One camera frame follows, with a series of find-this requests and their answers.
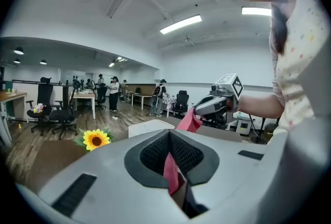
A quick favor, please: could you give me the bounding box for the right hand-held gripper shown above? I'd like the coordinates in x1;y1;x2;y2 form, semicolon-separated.
193;73;244;128

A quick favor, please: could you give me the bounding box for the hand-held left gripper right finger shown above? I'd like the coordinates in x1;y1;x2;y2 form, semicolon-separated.
170;129;275;210

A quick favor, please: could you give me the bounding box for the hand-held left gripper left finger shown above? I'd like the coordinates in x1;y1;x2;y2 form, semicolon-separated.
17;129;189;224

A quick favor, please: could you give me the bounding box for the pink cloth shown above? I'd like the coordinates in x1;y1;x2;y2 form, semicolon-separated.
163;107;204;195

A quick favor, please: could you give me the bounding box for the person's right forearm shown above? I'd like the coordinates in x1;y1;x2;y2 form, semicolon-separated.
236;92;285;119

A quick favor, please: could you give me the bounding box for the person's right hand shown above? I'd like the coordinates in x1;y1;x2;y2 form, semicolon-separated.
227;99;240;113

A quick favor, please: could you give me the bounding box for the black office chair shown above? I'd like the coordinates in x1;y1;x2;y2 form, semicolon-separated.
26;77;54;137
171;90;190;117
95;83;108;111
49;80;82;140

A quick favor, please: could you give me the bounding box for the sunflower in white pot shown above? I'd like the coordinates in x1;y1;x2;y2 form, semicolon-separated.
74;127;114;153

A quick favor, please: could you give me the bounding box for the checkered tablecloth table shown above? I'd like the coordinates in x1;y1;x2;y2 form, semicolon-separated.
162;97;179;117

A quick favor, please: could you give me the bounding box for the grey box with black screen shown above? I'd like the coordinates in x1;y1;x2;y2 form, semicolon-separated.
235;116;253;137

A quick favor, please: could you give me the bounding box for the white plastic tray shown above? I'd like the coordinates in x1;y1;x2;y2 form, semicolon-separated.
128;118;176;139

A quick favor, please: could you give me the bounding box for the brown wooden cabinet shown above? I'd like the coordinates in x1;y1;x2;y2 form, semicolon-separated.
125;83;157;94

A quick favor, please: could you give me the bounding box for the white leg table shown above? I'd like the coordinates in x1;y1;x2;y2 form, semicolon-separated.
130;92;153;110

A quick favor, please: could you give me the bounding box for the long ceiling light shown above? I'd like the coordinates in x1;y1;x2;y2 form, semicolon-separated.
242;7;272;17
160;14;203;35

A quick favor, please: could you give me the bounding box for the wood top white table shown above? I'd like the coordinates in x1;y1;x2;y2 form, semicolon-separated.
72;91;97;120

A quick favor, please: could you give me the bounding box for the pink and yellow plush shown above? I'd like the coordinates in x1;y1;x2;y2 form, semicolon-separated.
33;103;47;114

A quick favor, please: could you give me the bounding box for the person's star print shirt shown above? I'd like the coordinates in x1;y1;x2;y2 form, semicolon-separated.
268;0;331;141

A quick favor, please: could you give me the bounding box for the wooden desk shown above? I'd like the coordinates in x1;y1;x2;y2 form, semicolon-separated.
0;90;28;147

